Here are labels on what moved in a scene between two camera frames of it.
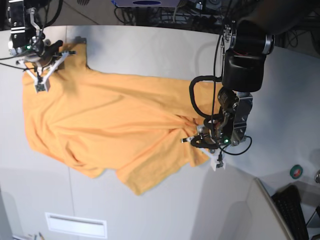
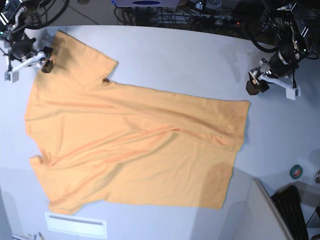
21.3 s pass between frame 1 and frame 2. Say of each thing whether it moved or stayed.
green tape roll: stayed
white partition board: stayed
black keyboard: stayed
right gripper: moved
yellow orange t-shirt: moved
